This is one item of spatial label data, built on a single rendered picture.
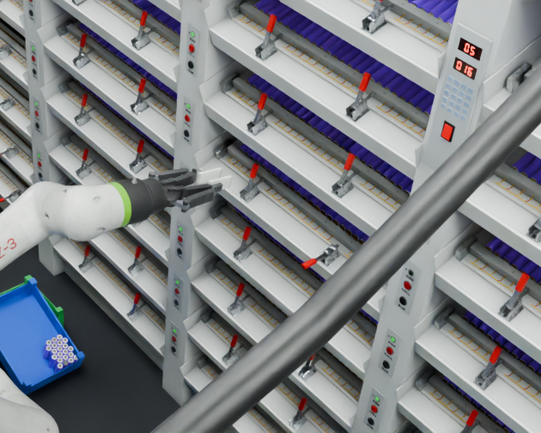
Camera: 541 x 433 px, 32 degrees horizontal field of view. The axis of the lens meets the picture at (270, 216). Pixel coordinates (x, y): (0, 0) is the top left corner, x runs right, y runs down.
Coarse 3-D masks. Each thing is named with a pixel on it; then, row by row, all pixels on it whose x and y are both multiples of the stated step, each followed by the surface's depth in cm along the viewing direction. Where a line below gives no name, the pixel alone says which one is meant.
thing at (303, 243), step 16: (208, 144) 228; (224, 144) 230; (240, 144) 233; (208, 160) 231; (224, 160) 231; (224, 176) 228; (256, 176) 226; (224, 192) 227; (272, 192) 223; (240, 208) 225; (256, 208) 220; (272, 208) 220; (272, 224) 217; (288, 224) 216; (288, 240) 214; (304, 240) 213; (320, 240) 212; (336, 240) 212; (304, 256) 212; (320, 272) 211; (368, 304) 200
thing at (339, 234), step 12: (240, 156) 228; (264, 180) 224; (276, 180) 222; (276, 192) 221; (288, 192) 219; (300, 204) 216; (312, 216) 214; (324, 216) 213; (312, 228) 214; (324, 228) 213; (336, 228) 211; (348, 240) 208
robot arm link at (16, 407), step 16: (0, 400) 184; (16, 400) 203; (32, 400) 207; (0, 416) 182; (16, 416) 189; (32, 416) 196; (48, 416) 203; (0, 432) 184; (16, 432) 189; (32, 432) 194; (48, 432) 200
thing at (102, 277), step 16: (64, 240) 316; (64, 256) 312; (80, 256) 311; (96, 256) 308; (80, 272) 307; (96, 272) 306; (112, 272) 303; (96, 288) 302; (112, 288) 301; (128, 288) 300; (112, 304) 297; (128, 304) 296; (144, 304) 293; (128, 320) 293; (144, 320) 292; (160, 320) 291; (144, 336) 288; (160, 336) 287; (160, 352) 284
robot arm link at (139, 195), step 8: (120, 184) 191; (128, 184) 192; (136, 184) 193; (144, 184) 194; (128, 192) 190; (136, 192) 191; (144, 192) 193; (136, 200) 191; (144, 200) 192; (136, 208) 191; (144, 208) 193; (136, 216) 192; (144, 216) 194; (128, 224) 193
